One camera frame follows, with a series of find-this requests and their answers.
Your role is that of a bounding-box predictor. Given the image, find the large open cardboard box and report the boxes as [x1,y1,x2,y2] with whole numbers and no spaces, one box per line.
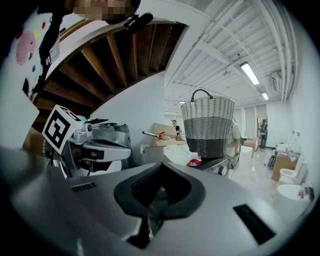
[152,122,187,147]

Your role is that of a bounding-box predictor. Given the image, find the white toilet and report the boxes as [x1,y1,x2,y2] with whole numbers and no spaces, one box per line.
[278,156,310,186]

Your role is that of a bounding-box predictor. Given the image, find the small red object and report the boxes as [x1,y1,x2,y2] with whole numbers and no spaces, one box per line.
[186,157,202,168]

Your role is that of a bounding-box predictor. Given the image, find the tall pale metallic appliance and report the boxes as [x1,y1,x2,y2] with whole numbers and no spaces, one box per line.
[113,123,133,168]

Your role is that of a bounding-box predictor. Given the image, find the person's face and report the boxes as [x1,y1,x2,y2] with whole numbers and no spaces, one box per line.
[72,0,131,22]

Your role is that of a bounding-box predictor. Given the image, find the brown cardboard box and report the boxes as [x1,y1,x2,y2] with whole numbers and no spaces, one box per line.
[271,153,300,182]

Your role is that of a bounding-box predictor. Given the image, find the white crumpled cloth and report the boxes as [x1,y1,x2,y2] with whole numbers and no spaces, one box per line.
[163,144,198,166]

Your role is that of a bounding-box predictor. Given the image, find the two-tone woven basket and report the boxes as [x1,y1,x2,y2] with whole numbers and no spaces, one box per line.
[180,89,236,159]

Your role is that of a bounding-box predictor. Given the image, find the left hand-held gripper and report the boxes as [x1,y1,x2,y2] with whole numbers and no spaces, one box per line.
[41,104,132,177]

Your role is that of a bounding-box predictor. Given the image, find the long ceiling lamp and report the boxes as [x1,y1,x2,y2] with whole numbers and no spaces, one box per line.
[239,61,260,86]

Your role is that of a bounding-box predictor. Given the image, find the person's left forearm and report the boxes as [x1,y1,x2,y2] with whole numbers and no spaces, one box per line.
[21,126,50,152]

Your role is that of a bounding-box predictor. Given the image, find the wooden staircase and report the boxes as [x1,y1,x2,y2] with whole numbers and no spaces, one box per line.
[31,21,188,127]

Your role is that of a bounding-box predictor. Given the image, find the person's white trousers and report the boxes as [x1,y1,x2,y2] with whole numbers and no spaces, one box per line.
[0,93,41,151]

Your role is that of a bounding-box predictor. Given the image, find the black head-worn camera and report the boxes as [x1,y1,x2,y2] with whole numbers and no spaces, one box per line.
[123,12,154,35]

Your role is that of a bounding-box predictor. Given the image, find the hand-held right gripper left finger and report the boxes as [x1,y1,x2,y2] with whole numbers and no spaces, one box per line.
[12,162,163,256]

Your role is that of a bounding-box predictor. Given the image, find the white ceiling pipes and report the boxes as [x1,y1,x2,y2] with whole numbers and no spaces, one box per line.
[257,0,300,103]

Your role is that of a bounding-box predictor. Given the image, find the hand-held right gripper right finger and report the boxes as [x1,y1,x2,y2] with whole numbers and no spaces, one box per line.
[152,162,298,256]

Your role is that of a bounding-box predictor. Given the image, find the white air conditioner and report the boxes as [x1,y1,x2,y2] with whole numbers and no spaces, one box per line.
[269,70,283,91]

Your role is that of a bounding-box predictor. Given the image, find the white round tub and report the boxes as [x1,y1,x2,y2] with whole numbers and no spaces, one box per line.
[276,184,315,221]

